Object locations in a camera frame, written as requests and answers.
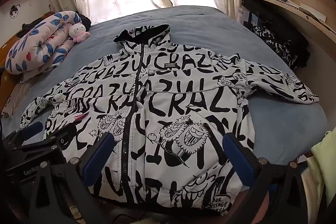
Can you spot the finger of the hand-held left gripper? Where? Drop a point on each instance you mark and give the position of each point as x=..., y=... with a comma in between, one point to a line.
x=31, y=129
x=61, y=141

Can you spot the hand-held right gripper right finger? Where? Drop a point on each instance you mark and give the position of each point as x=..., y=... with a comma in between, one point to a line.
x=241, y=159

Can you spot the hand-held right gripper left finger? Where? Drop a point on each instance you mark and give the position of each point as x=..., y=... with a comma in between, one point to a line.
x=102, y=151

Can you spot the white black graffiti print jacket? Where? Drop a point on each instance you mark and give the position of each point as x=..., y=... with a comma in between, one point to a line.
x=162, y=87

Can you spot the black clothes pile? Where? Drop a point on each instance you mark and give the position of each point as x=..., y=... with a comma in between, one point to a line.
x=286, y=29

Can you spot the beige cloth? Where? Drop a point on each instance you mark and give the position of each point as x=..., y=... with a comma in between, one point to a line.
x=18, y=98

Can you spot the light green cloth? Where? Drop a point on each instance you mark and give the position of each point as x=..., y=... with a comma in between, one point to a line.
x=321, y=161

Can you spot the floral print quilt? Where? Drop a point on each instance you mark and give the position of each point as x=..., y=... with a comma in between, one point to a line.
x=39, y=45

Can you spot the pink white cat plush toy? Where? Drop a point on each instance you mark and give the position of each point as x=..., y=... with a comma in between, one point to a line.
x=78, y=31

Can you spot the black cloth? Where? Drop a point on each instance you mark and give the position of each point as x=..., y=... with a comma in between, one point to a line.
x=84, y=19

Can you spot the black white patterned garment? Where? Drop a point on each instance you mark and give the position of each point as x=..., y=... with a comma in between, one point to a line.
x=265, y=39

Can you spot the small white box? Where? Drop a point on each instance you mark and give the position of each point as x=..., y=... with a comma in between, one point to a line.
x=241, y=14

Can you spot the bed with blue sheet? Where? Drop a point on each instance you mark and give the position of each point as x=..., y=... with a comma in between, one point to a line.
x=189, y=19

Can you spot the white paper sheet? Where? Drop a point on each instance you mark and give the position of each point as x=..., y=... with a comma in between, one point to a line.
x=313, y=12

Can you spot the black face wall sticker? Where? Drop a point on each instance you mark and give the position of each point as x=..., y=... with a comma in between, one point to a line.
x=14, y=11

